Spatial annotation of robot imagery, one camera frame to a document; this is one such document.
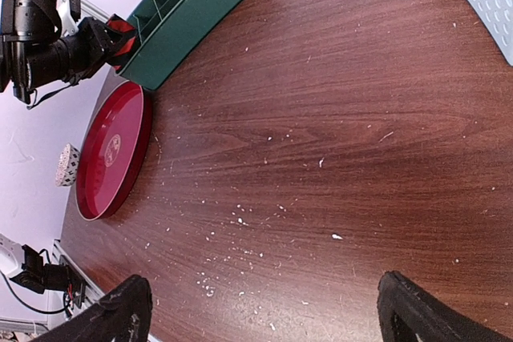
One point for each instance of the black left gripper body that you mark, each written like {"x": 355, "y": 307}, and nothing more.
{"x": 84, "y": 53}

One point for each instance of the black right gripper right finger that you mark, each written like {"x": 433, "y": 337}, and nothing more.
{"x": 407, "y": 312}

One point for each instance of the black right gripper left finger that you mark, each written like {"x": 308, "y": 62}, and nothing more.
{"x": 123, "y": 314}

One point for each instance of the orange navy striped tie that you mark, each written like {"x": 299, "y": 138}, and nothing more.
{"x": 127, "y": 41}

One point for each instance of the dark green divided organizer box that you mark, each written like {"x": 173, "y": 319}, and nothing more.
{"x": 168, "y": 31}

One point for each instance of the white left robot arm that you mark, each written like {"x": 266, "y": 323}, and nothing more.
{"x": 42, "y": 43}

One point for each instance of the red round tray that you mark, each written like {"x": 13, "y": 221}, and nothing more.
{"x": 113, "y": 151}

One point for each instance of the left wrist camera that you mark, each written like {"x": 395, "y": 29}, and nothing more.
{"x": 70, "y": 14}

